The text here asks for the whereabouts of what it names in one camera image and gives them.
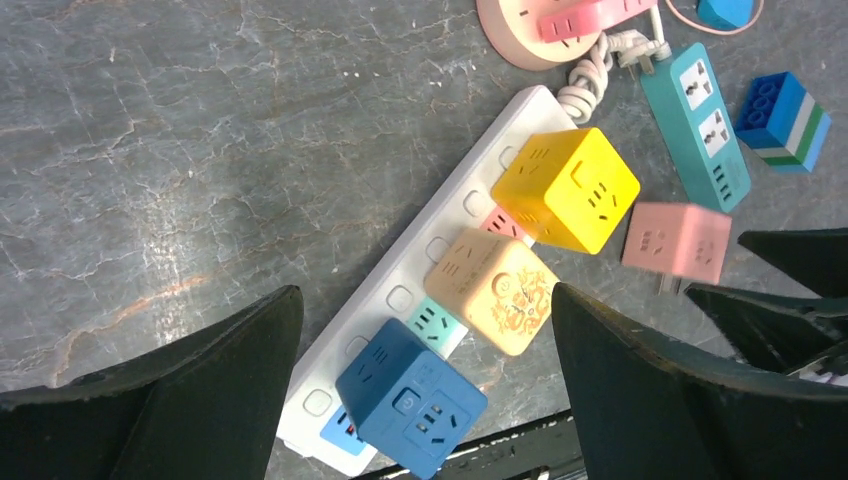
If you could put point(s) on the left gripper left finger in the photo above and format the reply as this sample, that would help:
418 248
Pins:
205 406

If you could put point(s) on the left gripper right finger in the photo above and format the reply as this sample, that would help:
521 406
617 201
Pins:
650 406

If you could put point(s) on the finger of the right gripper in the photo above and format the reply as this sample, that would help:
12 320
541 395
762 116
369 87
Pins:
788 335

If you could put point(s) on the pink cube plug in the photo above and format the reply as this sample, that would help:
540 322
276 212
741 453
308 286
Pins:
682 240

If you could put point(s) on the yellow cube plug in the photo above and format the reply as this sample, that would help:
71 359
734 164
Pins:
568 189

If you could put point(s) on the beige cube plug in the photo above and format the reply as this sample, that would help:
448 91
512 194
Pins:
496 286

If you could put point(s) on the blue cube plug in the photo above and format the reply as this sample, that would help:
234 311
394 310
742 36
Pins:
408 402

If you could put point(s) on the round pink socket base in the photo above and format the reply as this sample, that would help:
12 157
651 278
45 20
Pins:
511 26

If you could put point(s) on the white power strip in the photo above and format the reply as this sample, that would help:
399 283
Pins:
394 287

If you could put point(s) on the blue green toy block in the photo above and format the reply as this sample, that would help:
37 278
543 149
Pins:
782 123

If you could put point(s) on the teal power strip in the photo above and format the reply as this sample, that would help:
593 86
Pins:
691 114

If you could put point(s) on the pink adapter on round base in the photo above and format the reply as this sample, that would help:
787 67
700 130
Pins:
587 17

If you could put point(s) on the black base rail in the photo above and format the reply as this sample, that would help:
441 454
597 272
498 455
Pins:
546 448

